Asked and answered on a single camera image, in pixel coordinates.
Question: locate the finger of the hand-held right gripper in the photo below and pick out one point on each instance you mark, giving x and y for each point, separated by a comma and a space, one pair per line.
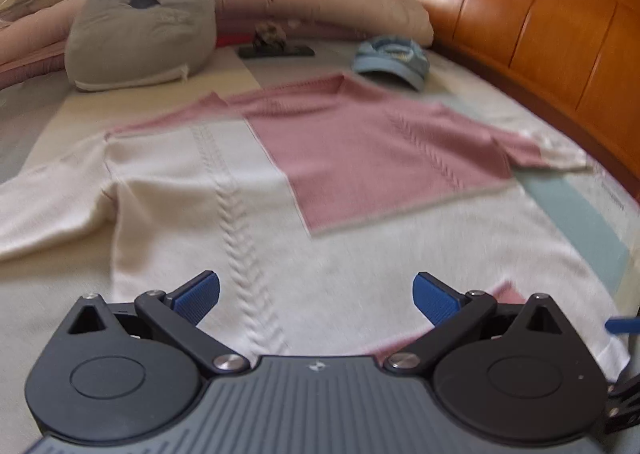
625, 325
625, 404

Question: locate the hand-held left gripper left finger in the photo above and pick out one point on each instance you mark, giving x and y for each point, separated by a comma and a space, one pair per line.
197, 294

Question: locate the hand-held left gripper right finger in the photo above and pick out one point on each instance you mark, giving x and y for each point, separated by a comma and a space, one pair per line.
435, 301

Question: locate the pink and white knit sweater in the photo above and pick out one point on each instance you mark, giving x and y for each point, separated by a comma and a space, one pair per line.
375, 159

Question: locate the blue denim cap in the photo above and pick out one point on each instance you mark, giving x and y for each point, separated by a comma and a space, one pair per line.
392, 64

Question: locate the red flat object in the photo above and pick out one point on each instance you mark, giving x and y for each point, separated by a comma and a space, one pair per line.
227, 40

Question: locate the black phone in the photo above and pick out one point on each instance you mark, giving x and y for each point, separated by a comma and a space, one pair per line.
295, 52

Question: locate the grey cat face cushion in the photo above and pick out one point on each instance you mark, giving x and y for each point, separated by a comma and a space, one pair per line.
140, 34

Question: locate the grey fabric flower clip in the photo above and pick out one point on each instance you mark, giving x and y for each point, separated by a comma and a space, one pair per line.
270, 34

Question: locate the wooden bed headboard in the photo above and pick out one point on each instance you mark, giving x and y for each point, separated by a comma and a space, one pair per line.
525, 19

